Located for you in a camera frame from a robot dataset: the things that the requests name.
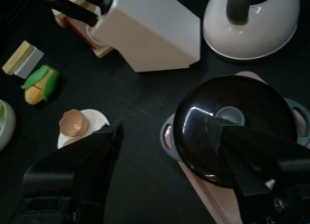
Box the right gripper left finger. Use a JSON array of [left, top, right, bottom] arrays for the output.
[[7, 122, 125, 224]]

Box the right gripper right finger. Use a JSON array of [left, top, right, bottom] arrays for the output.
[[208, 115, 310, 224]]

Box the brown toy egg shell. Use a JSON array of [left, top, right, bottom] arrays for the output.
[[59, 135, 89, 149], [58, 109, 91, 138]]

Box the pink toy stove tray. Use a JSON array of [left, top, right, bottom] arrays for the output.
[[177, 70, 310, 224]]

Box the black pot lid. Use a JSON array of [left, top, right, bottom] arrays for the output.
[[173, 75, 301, 189]]

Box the toy corn cob green husk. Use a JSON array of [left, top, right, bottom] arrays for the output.
[[21, 64, 62, 106]]

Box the wooden toy box red base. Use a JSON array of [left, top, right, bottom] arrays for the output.
[[43, 0, 115, 59]]

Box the white toy knife block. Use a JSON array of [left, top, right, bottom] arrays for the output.
[[86, 0, 202, 73]]

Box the white toy kettle black handle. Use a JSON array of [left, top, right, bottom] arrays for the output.
[[201, 0, 304, 62]]

